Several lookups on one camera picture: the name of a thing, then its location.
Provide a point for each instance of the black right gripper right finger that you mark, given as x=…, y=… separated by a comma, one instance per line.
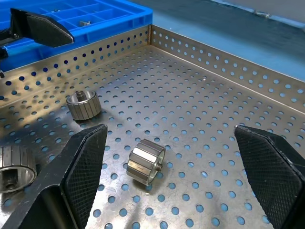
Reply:
x=269, y=171

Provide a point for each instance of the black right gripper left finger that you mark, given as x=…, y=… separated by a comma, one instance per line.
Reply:
x=81, y=176

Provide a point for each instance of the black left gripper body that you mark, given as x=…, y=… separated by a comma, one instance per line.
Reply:
x=7, y=34

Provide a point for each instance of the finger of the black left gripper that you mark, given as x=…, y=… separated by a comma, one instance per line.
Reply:
x=43, y=31

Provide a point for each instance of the blue compartment tray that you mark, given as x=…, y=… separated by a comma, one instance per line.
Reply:
x=114, y=26

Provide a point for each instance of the perforated metal tray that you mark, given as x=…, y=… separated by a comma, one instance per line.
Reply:
x=178, y=95

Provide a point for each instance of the blue plastic table film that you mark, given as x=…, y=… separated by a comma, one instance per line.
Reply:
x=214, y=26

